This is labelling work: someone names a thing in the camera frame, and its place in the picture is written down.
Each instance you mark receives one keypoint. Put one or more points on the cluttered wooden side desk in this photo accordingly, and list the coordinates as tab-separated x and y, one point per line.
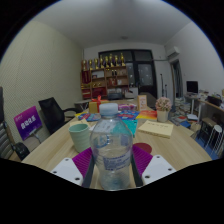
210	106

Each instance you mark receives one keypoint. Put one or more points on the blue red leaflet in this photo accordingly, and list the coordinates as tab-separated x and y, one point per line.
88	117

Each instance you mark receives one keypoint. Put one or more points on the small yellow envelope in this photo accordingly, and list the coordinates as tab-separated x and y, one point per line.
77	121

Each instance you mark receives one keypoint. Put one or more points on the black office chair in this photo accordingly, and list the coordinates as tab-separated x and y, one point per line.
51	113

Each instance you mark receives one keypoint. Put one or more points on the black computer monitor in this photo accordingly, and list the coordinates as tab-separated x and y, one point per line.
192	86

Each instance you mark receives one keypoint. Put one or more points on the grey office chair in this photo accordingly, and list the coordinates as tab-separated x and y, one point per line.
152	99

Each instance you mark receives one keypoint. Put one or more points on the white wall air conditioner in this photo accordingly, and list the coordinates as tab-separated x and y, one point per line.
172	52

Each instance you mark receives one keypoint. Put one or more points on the small standing picture frame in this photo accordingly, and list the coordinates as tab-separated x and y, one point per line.
142	102

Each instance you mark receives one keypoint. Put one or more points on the large yellow envelope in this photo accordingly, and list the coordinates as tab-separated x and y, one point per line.
155	129

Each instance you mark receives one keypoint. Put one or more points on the flat round red coaster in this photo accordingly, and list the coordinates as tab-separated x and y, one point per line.
145	147

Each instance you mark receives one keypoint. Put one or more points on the blue printed booklet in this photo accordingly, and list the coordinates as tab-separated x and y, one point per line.
128	115

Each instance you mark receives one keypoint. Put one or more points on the small round white table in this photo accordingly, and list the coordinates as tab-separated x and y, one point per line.
81	103

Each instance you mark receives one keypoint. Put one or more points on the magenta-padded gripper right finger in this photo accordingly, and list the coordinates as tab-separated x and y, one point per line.
156	168

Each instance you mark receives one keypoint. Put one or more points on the dark glass double door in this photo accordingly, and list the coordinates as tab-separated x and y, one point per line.
145	73

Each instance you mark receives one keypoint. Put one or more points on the yellow folder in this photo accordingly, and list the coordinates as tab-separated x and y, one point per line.
80	114

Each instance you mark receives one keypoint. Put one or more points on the clear plastic water bottle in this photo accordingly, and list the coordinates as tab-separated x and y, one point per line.
111	150

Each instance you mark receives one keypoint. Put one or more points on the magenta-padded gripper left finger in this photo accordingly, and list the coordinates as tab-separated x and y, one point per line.
68	171

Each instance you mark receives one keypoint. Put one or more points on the orange red book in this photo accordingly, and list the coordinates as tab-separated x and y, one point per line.
147	115

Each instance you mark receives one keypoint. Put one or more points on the teal notebook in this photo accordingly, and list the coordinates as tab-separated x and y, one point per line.
134	125

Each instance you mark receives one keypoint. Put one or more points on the black bag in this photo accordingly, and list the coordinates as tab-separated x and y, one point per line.
20	151

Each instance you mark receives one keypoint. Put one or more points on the wooden shelf unit with trophies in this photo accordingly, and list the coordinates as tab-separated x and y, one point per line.
103	80

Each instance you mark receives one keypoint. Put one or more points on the purple sign board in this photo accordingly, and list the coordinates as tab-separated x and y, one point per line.
27	122

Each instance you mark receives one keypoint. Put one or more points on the white round stool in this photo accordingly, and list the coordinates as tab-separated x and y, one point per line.
216	129

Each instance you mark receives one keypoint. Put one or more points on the yellow gift box red ribbon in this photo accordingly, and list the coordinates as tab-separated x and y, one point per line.
94	106

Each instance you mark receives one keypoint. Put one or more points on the pink box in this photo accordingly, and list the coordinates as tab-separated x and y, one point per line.
127	107

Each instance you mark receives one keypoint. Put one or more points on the pink flowers in white pot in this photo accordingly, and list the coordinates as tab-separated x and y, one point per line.
163	105

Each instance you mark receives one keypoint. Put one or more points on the pale green cup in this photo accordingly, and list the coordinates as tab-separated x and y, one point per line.
79	138

